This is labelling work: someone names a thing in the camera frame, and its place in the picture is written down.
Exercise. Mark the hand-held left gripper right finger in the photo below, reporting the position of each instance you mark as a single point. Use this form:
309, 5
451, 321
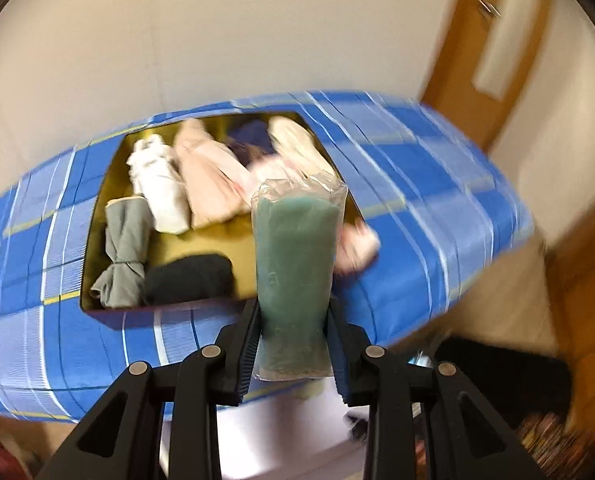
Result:
338, 360

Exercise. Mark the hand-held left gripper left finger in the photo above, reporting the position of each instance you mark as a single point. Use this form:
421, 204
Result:
250, 355

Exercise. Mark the black cloth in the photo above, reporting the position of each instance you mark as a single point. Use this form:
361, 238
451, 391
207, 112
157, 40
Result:
187, 277

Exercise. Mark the teal socks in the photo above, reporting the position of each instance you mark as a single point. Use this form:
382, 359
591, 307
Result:
292, 260

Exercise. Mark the gold metal tray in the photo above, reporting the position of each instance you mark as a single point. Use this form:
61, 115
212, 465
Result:
212, 240

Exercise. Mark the grey-green socks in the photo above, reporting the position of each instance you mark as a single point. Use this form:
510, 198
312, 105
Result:
122, 240

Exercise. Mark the light pink cloth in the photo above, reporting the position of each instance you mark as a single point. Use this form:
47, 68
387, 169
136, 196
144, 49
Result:
207, 180

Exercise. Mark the white cloth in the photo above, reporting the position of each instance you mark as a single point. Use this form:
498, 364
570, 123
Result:
160, 190

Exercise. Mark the cream cloth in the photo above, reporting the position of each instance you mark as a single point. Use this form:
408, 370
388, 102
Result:
292, 145

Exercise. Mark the navy lace underwear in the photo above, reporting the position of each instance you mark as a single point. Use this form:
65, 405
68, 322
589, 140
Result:
250, 135

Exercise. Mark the blue plaid bed sheet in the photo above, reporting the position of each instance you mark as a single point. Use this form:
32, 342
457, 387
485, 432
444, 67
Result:
427, 185

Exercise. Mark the dark patterned rug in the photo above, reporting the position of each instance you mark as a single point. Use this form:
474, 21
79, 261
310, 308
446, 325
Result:
547, 445

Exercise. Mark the wooden door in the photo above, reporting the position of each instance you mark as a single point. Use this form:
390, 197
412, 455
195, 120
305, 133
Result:
457, 60

